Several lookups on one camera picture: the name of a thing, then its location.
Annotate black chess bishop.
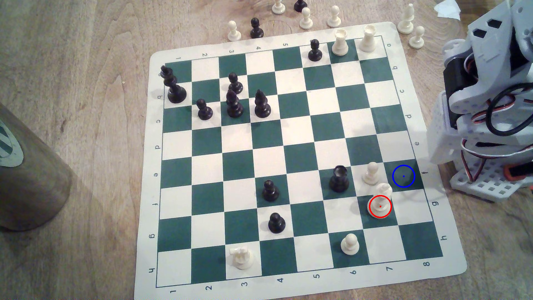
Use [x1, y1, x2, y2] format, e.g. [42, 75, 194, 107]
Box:
[226, 89, 245, 118]
[254, 89, 272, 118]

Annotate white chess rook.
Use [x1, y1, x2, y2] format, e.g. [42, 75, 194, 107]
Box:
[332, 28, 350, 56]

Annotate white flared-top chess piece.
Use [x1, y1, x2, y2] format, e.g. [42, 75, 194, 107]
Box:
[359, 24, 377, 53]

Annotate red white black servo wires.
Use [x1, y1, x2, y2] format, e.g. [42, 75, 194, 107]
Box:
[460, 139, 490, 184]
[463, 54, 484, 84]

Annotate black camera cable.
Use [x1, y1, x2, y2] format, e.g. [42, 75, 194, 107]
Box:
[485, 82, 533, 135]

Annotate brown cylinder with green label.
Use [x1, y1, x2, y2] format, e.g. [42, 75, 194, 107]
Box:
[0, 102, 73, 232]

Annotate orange clamp part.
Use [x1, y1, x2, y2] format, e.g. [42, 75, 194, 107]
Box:
[503, 163, 533, 182]

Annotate white perforated base plate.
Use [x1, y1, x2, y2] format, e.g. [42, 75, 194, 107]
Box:
[450, 158, 533, 203]

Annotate green white chess mat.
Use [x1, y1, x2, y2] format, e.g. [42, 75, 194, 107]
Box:
[134, 22, 468, 300]

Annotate white chess knight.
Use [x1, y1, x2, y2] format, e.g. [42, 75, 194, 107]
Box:
[230, 245, 255, 270]

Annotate white wide-base chess piece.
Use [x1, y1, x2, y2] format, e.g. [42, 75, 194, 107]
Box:
[367, 182, 394, 219]

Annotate black chess king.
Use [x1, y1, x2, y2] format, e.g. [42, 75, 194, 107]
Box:
[160, 65, 187, 104]

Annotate black chess rook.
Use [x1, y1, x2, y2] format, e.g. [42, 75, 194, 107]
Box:
[329, 165, 350, 193]

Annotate white crumpled paper scrap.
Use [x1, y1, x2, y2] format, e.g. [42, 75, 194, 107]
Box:
[433, 0, 462, 21]

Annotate white chess bishop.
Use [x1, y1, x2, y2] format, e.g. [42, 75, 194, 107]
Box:
[397, 3, 416, 35]

